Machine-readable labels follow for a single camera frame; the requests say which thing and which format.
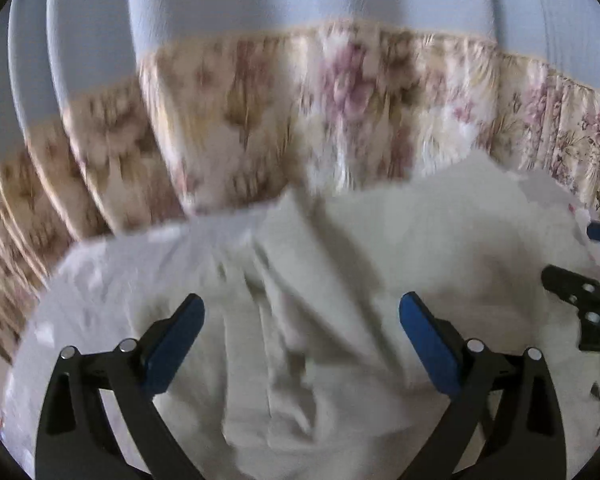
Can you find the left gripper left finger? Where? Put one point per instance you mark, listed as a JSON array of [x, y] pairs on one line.
[[75, 438]]

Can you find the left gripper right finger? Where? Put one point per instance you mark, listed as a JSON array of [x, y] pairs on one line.
[[503, 420]]

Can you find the beige trench coat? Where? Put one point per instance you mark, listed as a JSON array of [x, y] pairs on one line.
[[330, 309]]

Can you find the grey patterned bed sheet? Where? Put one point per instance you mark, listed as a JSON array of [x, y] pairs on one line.
[[545, 189]]

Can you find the blue floral curtain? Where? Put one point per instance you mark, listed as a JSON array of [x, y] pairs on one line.
[[116, 115]]

